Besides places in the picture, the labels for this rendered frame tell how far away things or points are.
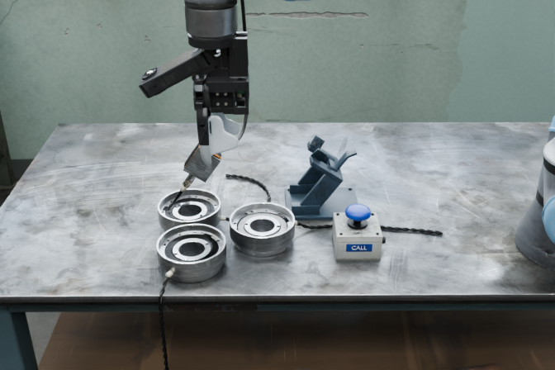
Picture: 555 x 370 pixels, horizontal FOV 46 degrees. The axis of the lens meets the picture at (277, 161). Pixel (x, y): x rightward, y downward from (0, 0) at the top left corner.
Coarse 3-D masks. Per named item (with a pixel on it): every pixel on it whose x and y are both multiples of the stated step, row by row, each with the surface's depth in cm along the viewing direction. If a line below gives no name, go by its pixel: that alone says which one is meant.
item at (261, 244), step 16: (240, 208) 108; (256, 208) 109; (272, 208) 109; (256, 224) 107; (272, 224) 107; (288, 224) 105; (240, 240) 102; (256, 240) 100; (272, 240) 101; (288, 240) 103; (256, 256) 102
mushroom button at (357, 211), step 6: (354, 204) 102; (360, 204) 102; (348, 210) 101; (354, 210) 101; (360, 210) 101; (366, 210) 101; (348, 216) 101; (354, 216) 100; (360, 216) 100; (366, 216) 100; (354, 222) 102; (360, 222) 102
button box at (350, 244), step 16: (336, 224) 103; (352, 224) 102; (368, 224) 103; (336, 240) 100; (352, 240) 100; (368, 240) 100; (384, 240) 103; (336, 256) 101; (352, 256) 101; (368, 256) 101
